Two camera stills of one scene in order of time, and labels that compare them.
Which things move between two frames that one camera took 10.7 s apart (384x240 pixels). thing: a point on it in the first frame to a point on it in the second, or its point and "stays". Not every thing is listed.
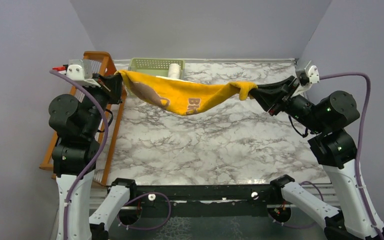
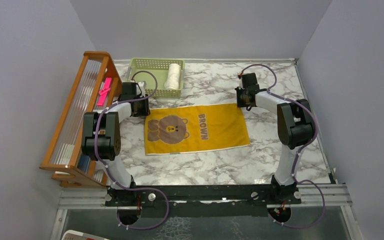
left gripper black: [111, 85] to [145, 111]
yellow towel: [178, 96] to [184, 129]
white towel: [174, 71] stays
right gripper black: [268, 93] to [239, 103]
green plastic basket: [156, 66] stays
